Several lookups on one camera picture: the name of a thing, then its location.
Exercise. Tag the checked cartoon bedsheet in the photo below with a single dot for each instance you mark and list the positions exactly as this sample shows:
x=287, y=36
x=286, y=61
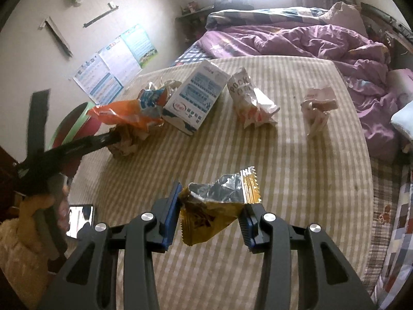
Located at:
x=193, y=53

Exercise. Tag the white chart wall poster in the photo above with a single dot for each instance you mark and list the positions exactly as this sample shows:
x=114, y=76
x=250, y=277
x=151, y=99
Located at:
x=119, y=58

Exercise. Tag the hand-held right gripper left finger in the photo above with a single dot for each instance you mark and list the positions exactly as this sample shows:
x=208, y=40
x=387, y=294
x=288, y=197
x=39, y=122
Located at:
x=171, y=219

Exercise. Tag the patchwork blanket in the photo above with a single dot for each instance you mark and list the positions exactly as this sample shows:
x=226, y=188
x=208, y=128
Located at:
x=400, y=232

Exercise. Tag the white crumpled snack bag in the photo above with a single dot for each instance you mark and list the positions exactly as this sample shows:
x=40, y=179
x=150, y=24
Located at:
x=248, y=103

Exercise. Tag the teal chart wall poster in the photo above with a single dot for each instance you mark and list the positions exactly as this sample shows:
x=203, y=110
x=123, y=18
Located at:
x=140, y=45

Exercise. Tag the white crumpled paper wrapper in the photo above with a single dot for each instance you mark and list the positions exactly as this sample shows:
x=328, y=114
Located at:
x=317, y=103

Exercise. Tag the golden brown foil wrapper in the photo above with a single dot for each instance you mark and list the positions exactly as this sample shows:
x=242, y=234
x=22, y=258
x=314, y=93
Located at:
x=209, y=213

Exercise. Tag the light blue pillow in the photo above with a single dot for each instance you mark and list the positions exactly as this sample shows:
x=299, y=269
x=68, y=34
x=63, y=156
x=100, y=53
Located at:
x=405, y=122

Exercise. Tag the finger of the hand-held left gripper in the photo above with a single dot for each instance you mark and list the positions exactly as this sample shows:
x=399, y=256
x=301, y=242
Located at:
x=38, y=119
x=87, y=143

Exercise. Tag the small red box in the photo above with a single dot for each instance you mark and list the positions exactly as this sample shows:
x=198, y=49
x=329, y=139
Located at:
x=193, y=6

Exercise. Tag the beige striped mat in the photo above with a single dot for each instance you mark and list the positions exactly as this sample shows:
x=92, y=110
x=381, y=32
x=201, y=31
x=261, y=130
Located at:
x=290, y=174

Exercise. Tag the red bin with green rim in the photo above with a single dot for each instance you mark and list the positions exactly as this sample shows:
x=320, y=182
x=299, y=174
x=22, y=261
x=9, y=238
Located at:
x=69, y=126

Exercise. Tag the purple duvet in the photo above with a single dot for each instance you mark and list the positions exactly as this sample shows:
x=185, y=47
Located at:
x=306, y=45

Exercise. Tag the orange snack wrapper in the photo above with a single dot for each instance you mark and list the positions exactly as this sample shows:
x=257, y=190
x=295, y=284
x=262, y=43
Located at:
x=122, y=114

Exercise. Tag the smartphone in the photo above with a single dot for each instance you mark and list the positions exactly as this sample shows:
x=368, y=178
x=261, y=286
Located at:
x=80, y=219

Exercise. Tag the dark clothing pile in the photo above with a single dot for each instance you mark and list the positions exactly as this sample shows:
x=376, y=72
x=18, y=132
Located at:
x=235, y=5

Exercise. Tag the dark side table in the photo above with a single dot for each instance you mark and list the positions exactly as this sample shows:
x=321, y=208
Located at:
x=193, y=22

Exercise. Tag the beige pink pillow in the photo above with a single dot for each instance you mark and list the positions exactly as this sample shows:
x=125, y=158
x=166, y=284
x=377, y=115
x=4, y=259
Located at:
x=345, y=16

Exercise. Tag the dark wooden headboard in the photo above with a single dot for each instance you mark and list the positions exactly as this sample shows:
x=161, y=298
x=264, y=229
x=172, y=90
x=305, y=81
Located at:
x=387, y=22

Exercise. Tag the black wall rail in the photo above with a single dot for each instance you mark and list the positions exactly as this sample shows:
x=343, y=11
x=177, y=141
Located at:
x=100, y=14

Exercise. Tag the white and blue milk carton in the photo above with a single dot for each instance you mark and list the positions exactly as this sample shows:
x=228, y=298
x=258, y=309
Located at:
x=193, y=97

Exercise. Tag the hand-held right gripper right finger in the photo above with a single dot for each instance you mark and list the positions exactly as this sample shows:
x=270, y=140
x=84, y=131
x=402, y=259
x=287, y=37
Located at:
x=249, y=232

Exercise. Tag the blue and white snack wrapper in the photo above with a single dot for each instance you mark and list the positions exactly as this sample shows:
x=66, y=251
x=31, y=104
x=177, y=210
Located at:
x=151, y=98

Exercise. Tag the blue chart wall poster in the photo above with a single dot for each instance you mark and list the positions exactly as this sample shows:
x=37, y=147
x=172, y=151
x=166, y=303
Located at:
x=96, y=80

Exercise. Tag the person's left forearm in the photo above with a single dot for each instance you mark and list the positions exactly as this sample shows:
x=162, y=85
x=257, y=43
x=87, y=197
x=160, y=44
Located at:
x=16, y=258

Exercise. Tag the brown crumpled wrapper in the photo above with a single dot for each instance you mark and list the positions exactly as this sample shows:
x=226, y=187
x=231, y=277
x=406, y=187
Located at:
x=125, y=145

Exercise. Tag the gray wall hanger strip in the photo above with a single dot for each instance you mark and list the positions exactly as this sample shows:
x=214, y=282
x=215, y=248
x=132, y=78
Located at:
x=58, y=37

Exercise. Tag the person's left hand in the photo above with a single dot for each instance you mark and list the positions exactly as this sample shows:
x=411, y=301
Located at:
x=30, y=211

